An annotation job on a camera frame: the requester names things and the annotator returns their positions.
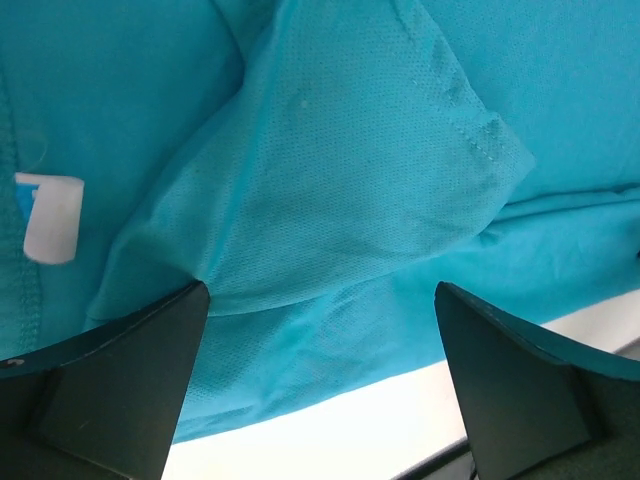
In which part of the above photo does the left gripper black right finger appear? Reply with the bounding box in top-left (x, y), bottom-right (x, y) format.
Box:
top-left (434, 283), bottom-right (639, 479)

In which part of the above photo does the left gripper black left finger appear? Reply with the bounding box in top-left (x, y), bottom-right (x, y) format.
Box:
top-left (1, 282), bottom-right (210, 479)

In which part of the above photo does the teal t shirt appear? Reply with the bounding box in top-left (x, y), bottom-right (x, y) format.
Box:
top-left (1, 1), bottom-right (639, 441)

